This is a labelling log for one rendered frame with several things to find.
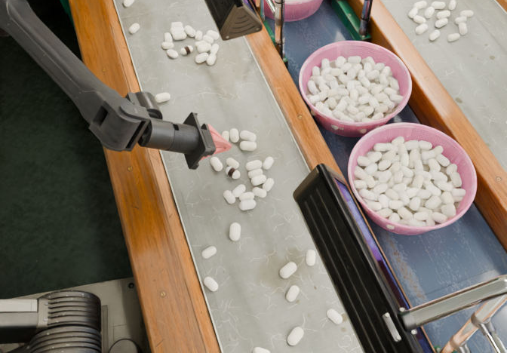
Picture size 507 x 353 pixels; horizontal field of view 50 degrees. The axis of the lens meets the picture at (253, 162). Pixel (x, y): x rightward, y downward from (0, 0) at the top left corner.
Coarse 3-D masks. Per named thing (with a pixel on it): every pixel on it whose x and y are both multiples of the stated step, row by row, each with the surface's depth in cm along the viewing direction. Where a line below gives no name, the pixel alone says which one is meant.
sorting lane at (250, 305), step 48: (144, 0) 153; (192, 0) 152; (144, 48) 142; (240, 48) 141; (192, 96) 132; (240, 96) 132; (288, 144) 123; (192, 192) 117; (288, 192) 116; (192, 240) 111; (240, 240) 111; (288, 240) 110; (240, 288) 105; (288, 288) 104; (240, 336) 100; (336, 336) 99
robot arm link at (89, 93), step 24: (0, 0) 102; (24, 0) 106; (0, 24) 103; (24, 24) 101; (24, 48) 102; (48, 48) 99; (48, 72) 100; (72, 72) 97; (72, 96) 98; (96, 96) 95; (120, 96) 98; (96, 120) 97; (120, 120) 93; (120, 144) 96
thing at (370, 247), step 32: (320, 192) 75; (320, 224) 75; (352, 224) 70; (320, 256) 75; (352, 256) 69; (384, 256) 73; (352, 288) 69; (384, 288) 65; (352, 320) 69; (384, 352) 64; (416, 352) 61
